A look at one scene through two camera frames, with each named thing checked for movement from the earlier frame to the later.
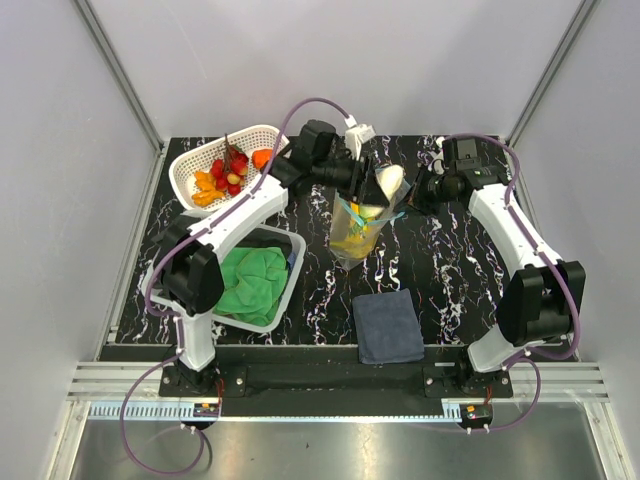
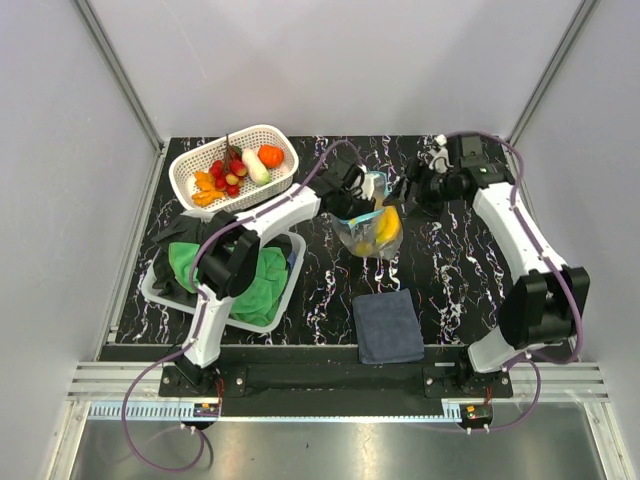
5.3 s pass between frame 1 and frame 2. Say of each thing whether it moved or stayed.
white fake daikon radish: moved
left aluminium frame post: stayed
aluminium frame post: stayed
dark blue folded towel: stayed
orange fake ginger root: stayed
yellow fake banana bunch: moved
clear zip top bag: moved
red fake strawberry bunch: stayed
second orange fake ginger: stayed
